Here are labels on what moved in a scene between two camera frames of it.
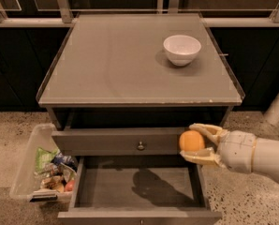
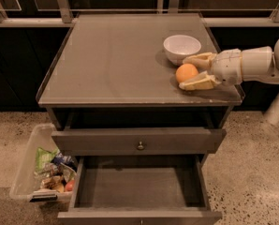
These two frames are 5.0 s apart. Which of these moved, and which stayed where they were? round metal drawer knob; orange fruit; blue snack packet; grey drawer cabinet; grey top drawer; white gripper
Moved: orange fruit; white gripper
Stayed: blue snack packet; round metal drawer knob; grey top drawer; grey drawer cabinet
